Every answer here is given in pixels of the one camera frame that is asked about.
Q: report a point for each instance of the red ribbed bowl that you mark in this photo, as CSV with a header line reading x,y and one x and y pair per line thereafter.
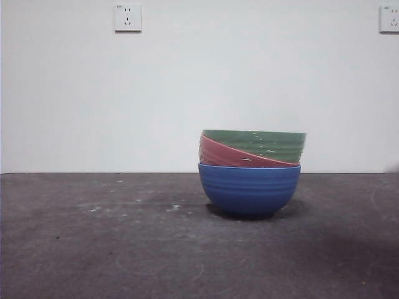
x,y
218,154

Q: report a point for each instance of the green ribbed bowl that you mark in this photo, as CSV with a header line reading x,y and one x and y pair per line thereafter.
x,y
280,145

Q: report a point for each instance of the blue ribbed bowl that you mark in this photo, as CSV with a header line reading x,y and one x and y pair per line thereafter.
x,y
249,190

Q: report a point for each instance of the white wall socket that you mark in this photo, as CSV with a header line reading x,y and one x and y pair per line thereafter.
x,y
389,19
128,17

